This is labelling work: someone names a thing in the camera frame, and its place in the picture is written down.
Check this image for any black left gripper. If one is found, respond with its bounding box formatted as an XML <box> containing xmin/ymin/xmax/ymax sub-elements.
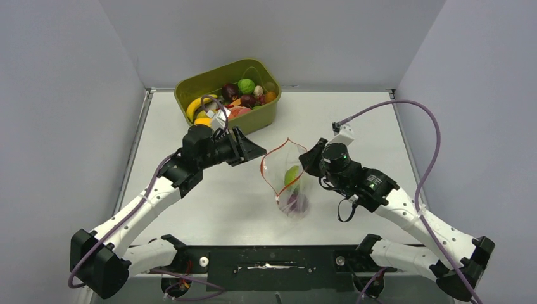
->
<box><xmin>199</xmin><ymin>126</ymin><xmax>266</xmax><ymax>170</ymax></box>

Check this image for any green cabbage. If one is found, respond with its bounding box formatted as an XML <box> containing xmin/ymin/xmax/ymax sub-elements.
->
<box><xmin>284</xmin><ymin>165</ymin><xmax>301</xmax><ymax>186</ymax></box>

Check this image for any clear zip top bag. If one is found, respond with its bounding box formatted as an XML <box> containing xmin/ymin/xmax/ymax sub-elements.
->
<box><xmin>260</xmin><ymin>138</ymin><xmax>310</xmax><ymax>219</ymax></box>

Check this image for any purple red onion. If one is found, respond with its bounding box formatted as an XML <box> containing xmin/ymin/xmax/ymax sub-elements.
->
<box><xmin>282</xmin><ymin>192</ymin><xmax>310</xmax><ymax>214</ymax></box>

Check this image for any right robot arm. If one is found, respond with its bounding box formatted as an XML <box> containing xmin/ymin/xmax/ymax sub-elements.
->
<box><xmin>299</xmin><ymin>138</ymin><xmax>495</xmax><ymax>302</ymax></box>

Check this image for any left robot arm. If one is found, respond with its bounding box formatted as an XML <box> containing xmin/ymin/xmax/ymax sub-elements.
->
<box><xmin>68</xmin><ymin>125</ymin><xmax>267</xmax><ymax>299</ymax></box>

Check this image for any pink peach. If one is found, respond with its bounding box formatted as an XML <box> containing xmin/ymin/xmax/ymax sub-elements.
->
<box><xmin>229</xmin><ymin>106</ymin><xmax>251</xmax><ymax>119</ymax></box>

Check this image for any dark plum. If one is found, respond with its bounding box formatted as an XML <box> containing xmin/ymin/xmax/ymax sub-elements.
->
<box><xmin>240</xmin><ymin>94</ymin><xmax>258</xmax><ymax>108</ymax></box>

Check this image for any yellow mango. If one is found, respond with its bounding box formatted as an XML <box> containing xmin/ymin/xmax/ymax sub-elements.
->
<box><xmin>194</xmin><ymin>117</ymin><xmax>212</xmax><ymax>127</ymax></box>

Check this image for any small orange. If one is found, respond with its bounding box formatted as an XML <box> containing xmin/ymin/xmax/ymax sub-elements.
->
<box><xmin>263</xmin><ymin>91</ymin><xmax>278</xmax><ymax>104</ymax></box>

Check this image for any white garlic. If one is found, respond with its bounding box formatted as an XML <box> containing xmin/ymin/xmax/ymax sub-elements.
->
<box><xmin>253</xmin><ymin>85</ymin><xmax>264</xmax><ymax>98</ymax></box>

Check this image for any green bumpy lime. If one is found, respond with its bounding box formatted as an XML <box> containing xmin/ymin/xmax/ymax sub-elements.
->
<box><xmin>237</xmin><ymin>78</ymin><xmax>256</xmax><ymax>94</ymax></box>

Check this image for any yellow banana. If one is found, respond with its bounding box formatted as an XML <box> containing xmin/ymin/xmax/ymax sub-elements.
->
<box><xmin>185</xmin><ymin>94</ymin><xmax>218</xmax><ymax>123</ymax></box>

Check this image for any green plastic bin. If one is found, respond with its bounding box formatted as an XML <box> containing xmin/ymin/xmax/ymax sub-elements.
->
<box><xmin>174</xmin><ymin>58</ymin><xmax>281</xmax><ymax>134</ymax></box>

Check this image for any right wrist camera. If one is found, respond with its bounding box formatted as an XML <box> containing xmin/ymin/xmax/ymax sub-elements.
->
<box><xmin>328</xmin><ymin>122</ymin><xmax>355</xmax><ymax>146</ymax></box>

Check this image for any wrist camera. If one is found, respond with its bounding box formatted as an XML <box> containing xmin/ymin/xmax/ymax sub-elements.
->
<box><xmin>206</xmin><ymin>108</ymin><xmax>231</xmax><ymax>131</ymax></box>
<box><xmin>328</xmin><ymin>122</ymin><xmax>355</xmax><ymax>146</ymax></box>

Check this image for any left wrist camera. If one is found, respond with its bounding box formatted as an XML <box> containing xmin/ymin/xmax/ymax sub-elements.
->
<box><xmin>206</xmin><ymin>108</ymin><xmax>231</xmax><ymax>131</ymax></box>

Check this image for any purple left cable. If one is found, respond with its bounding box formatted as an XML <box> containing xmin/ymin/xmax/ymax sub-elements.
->
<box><xmin>68</xmin><ymin>94</ymin><xmax>231</xmax><ymax>290</ymax></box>

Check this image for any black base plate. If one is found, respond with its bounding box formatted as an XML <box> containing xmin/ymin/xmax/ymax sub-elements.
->
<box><xmin>164</xmin><ymin>245</ymin><xmax>380</xmax><ymax>292</ymax></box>

